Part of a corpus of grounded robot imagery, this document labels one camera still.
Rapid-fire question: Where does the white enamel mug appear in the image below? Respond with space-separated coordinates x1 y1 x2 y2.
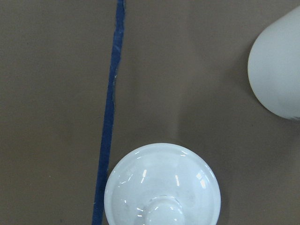
247 7 300 120

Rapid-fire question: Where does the white mug lid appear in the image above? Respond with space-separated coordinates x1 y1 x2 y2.
104 143 221 225

